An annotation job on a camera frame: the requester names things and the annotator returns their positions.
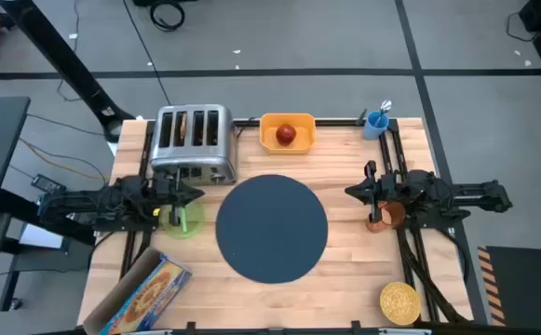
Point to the green transparent plate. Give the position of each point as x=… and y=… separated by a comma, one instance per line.
x=196, y=224

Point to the black power adapter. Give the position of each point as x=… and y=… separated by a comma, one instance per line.
x=47, y=183

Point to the blue patterned bowl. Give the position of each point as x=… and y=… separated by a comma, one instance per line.
x=400, y=303

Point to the black stand pole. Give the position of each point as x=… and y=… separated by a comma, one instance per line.
x=65, y=60

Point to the silver four-slot toaster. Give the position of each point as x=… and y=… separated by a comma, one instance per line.
x=195, y=160

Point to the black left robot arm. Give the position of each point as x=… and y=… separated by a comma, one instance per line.
x=107, y=202

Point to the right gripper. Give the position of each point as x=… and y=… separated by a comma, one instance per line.
x=386, y=191

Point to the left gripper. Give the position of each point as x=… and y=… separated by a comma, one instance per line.
x=167, y=193

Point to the round dark woven placemat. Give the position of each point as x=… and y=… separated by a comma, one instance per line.
x=272, y=230

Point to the yellow plastic bin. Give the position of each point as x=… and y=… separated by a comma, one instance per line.
x=269, y=139

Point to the red apple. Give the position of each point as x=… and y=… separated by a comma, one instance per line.
x=286, y=134

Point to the white paper sheet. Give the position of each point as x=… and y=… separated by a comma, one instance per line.
x=39, y=236

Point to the toast slice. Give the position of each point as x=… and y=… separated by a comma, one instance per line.
x=183, y=126

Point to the black table frame rails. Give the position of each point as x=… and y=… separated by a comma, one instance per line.
x=335, y=122

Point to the blue plastic cup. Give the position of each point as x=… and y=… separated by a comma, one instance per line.
x=371, y=131

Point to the black hazard-striped mat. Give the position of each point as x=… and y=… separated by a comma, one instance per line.
x=526, y=288

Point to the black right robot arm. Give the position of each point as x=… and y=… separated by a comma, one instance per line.
x=461, y=193

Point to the orange faceted tumbler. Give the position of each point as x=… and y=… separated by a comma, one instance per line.
x=392, y=216

